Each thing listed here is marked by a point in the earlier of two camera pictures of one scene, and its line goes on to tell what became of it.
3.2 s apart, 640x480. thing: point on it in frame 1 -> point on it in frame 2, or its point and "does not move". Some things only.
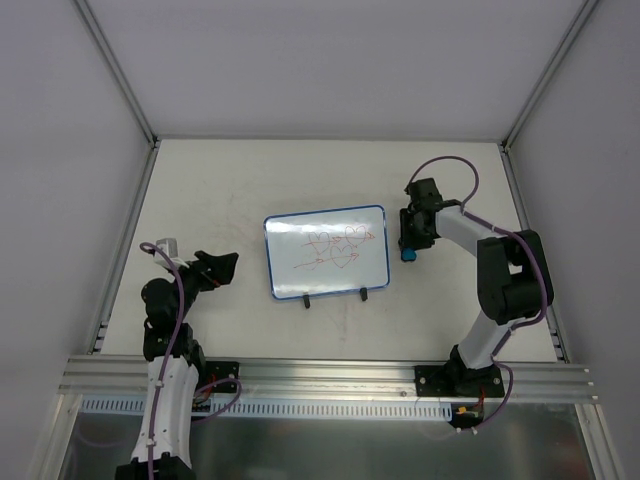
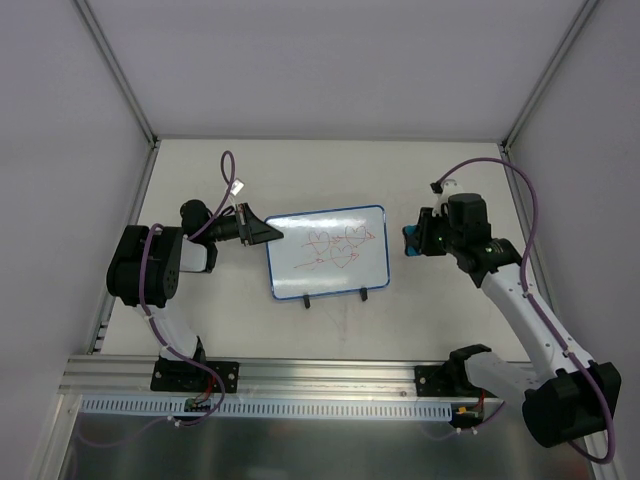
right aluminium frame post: (546, 76) does not move
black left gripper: (204, 270) -> (244, 224)
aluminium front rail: (332, 379) does not move
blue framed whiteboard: (327, 250) does not move
